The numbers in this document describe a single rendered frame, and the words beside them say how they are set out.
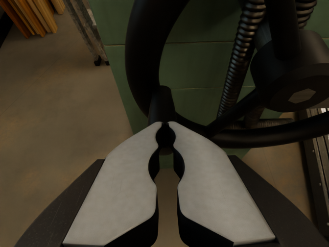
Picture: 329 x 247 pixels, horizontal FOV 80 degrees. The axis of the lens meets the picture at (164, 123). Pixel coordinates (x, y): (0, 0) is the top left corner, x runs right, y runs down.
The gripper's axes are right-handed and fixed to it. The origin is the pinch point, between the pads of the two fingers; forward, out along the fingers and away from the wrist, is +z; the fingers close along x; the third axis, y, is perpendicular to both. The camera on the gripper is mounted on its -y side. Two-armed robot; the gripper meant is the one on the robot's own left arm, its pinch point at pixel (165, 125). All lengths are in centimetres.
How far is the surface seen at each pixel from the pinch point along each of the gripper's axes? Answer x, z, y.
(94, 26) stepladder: -39, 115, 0
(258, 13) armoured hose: 9.1, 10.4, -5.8
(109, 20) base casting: -8.3, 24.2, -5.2
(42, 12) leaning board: -83, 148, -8
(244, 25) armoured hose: 8.3, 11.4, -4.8
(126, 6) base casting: -5.3, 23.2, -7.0
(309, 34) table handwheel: 11.6, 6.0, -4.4
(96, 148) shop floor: -36, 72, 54
